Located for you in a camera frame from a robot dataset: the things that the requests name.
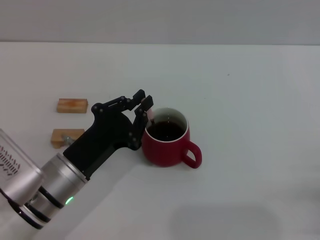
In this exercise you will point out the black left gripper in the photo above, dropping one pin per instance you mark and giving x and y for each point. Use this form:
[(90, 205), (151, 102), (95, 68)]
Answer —
[(105, 140)]

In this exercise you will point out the red ceramic cup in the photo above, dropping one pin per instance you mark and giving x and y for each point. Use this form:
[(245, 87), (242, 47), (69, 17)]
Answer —
[(162, 155)]

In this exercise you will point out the dark brown coffee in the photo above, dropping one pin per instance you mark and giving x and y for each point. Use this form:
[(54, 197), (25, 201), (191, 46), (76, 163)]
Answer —
[(166, 131)]

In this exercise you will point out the small wooden support block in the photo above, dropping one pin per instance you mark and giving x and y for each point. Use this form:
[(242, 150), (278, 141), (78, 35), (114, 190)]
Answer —
[(58, 136), (72, 106)]

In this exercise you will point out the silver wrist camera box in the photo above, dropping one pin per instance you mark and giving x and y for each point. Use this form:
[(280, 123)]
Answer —
[(15, 175)]

